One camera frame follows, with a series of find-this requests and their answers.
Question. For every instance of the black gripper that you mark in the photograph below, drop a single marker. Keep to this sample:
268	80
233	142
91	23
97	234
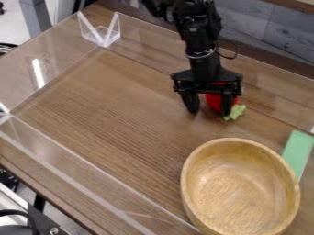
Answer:
207	78

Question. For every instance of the red plush strawberry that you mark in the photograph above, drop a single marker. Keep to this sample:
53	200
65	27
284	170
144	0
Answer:
213	101

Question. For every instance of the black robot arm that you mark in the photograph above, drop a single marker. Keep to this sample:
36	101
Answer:
197	25

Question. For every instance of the wooden bowl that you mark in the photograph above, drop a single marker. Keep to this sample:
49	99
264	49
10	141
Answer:
239	189

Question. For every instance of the clear acrylic enclosure wall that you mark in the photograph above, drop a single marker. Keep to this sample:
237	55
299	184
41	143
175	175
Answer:
96	133

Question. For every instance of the clear acrylic corner bracket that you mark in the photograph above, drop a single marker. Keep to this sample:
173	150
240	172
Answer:
100	35

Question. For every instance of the black metal bracket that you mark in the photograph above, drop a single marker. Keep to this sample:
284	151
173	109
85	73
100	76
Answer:
46	227

